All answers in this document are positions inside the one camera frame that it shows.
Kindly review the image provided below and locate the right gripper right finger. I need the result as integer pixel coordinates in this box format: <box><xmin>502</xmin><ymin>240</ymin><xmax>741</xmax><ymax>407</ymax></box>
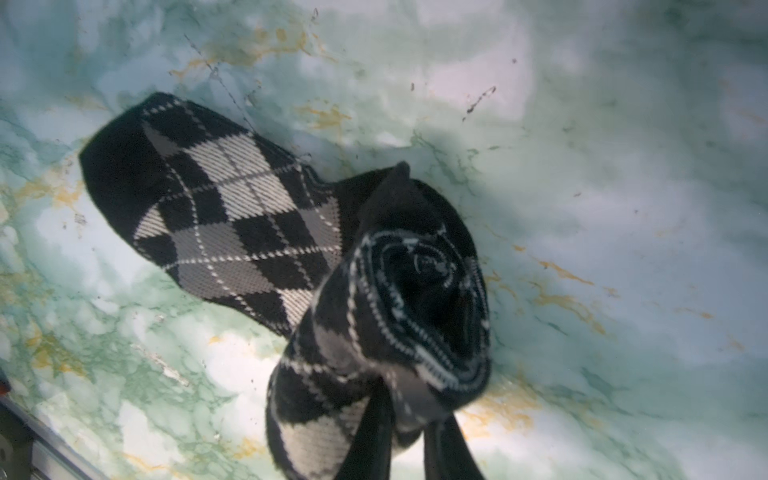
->
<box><xmin>424</xmin><ymin>414</ymin><xmax>485</xmax><ymax>480</ymax></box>

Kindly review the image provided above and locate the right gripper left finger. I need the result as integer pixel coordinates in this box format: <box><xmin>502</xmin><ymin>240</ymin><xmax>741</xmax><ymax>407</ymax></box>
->
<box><xmin>334</xmin><ymin>379</ymin><xmax>395</xmax><ymax>480</ymax></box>

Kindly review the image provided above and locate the black grey argyle sock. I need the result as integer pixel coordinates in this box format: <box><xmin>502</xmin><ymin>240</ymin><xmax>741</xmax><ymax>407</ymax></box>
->
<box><xmin>79</xmin><ymin>93</ymin><xmax>491</xmax><ymax>479</ymax></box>

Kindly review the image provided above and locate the aluminium front rail frame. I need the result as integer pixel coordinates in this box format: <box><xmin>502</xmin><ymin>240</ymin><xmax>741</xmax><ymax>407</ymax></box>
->
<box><xmin>1</xmin><ymin>371</ymin><xmax>107</xmax><ymax>479</ymax></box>

